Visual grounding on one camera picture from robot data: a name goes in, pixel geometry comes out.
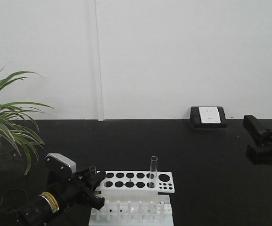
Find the white wall conduit strip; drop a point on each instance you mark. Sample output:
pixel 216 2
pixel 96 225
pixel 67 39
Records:
pixel 100 105

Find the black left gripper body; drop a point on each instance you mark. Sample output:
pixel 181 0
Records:
pixel 62 193

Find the green spider plant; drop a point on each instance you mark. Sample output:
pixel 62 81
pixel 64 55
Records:
pixel 17 126

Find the white test tube rack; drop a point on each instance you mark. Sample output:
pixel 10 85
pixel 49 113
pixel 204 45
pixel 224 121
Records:
pixel 135 198

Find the white wall socket plate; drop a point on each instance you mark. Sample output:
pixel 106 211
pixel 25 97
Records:
pixel 209 114

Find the short clear test tube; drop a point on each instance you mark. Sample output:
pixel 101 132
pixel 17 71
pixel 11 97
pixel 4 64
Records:
pixel 93 169

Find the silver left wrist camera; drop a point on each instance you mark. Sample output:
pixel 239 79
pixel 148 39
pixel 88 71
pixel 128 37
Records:
pixel 60 165

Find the black socket base box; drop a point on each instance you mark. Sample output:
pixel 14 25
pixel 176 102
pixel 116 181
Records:
pixel 196 122

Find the tall clear test tube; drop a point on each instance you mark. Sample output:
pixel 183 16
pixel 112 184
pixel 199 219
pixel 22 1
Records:
pixel 153 172

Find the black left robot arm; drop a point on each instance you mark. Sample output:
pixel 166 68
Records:
pixel 33 213

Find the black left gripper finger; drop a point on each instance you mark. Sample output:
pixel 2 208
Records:
pixel 92 182
pixel 88 198

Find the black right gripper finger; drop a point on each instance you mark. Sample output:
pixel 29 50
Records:
pixel 256 129
pixel 259 155

